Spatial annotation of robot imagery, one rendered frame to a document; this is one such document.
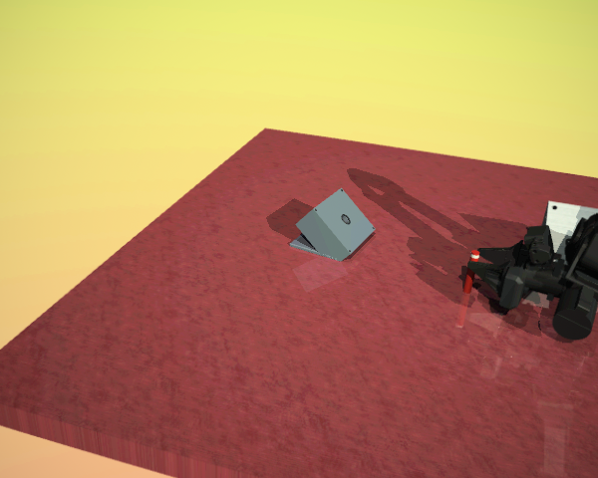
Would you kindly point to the red peg with white band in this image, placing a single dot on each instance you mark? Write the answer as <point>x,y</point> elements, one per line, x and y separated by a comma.
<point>470,275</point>

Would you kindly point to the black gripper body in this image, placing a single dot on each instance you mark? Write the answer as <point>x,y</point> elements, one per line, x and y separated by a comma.
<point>519,280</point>

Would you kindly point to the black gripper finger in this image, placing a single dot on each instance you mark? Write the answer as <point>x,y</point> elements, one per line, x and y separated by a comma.
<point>492,275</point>
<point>498,256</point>

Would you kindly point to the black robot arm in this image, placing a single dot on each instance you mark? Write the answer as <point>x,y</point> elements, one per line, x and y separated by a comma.
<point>578,304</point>

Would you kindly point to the grey metal panel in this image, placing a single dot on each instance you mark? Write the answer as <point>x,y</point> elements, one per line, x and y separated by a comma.
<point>334,228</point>

